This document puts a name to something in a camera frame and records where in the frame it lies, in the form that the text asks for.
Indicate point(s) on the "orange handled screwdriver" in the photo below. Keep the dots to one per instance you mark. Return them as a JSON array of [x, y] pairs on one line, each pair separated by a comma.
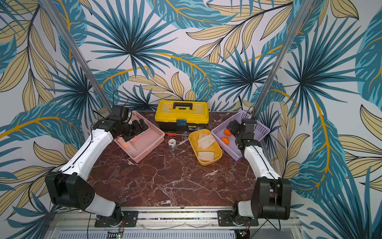
[[174, 134]]

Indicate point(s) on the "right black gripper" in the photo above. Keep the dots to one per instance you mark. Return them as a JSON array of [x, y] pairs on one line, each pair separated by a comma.
[[236, 128]]

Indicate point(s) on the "yellow oval tray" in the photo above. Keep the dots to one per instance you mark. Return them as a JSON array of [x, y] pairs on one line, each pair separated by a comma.
[[194, 137]]

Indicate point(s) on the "white tape roll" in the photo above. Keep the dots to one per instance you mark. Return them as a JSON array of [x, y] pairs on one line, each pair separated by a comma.
[[172, 143]]

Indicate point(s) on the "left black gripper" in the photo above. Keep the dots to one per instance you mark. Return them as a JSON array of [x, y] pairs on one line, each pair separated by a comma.
[[143, 126]]

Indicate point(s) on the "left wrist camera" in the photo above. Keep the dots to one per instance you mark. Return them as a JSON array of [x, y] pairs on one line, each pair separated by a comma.
[[120, 113]]

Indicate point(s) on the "left aluminium frame post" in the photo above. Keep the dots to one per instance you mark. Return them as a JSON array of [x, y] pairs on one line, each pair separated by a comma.
[[57, 20]]

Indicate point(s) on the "right aluminium frame post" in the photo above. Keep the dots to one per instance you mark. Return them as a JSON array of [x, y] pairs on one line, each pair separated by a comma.
[[297, 22]]

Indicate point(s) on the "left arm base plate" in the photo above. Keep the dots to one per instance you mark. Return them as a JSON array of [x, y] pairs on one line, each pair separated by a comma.
[[126, 219]]

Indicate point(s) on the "aluminium frame post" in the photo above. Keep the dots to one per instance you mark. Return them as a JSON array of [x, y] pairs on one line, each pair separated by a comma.
[[57, 20], [297, 22]]

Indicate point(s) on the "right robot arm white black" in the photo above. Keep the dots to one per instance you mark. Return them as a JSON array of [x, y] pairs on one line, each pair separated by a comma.
[[271, 198]]

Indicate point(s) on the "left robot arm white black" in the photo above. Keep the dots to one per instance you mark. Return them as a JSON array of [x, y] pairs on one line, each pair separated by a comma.
[[69, 186]]

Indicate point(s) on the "pink plastic basket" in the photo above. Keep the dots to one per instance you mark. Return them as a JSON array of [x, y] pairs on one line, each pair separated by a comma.
[[147, 141]]

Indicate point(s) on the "front aluminium rail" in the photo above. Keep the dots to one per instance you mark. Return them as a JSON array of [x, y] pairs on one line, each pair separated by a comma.
[[174, 223]]

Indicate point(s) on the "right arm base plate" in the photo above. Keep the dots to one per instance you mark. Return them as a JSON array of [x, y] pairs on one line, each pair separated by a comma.
[[227, 218]]

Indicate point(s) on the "yellow black toolbox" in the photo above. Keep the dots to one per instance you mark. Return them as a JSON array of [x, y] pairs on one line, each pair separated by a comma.
[[182, 115]]

